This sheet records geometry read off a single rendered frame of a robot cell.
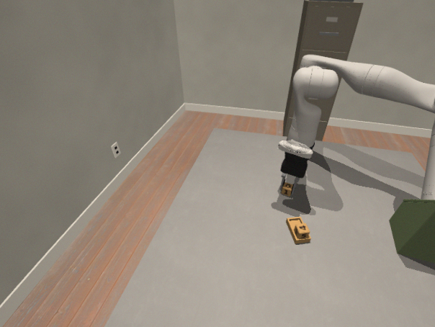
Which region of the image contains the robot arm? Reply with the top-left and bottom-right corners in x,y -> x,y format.
292,55 -> 435,200

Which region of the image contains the small wooden tray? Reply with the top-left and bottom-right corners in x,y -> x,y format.
286,217 -> 311,243

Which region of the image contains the wooden number cube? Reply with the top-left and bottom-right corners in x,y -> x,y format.
282,182 -> 293,196
294,223 -> 310,239

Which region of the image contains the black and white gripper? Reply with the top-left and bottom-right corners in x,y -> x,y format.
278,126 -> 317,194

